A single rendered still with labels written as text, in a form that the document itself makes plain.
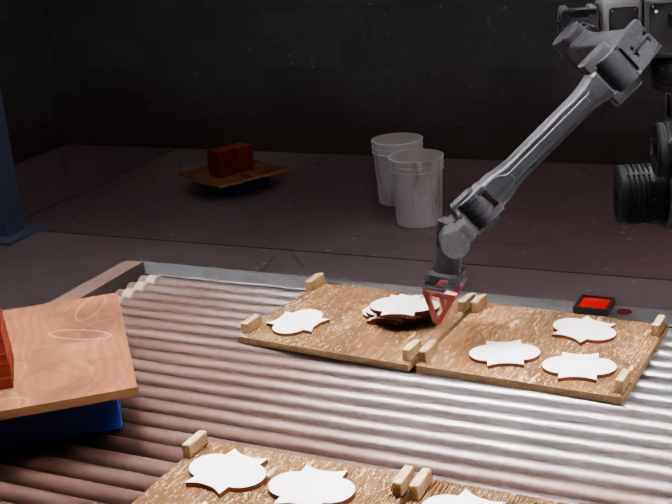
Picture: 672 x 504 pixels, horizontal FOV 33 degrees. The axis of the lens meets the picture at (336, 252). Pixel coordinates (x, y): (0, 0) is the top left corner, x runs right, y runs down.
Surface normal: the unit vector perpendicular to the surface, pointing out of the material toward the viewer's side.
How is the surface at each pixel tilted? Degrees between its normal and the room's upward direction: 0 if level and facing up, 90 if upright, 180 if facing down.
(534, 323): 0
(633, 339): 0
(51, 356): 0
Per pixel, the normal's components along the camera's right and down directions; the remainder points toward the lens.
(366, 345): -0.07, -0.94
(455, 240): 0.00, 0.26
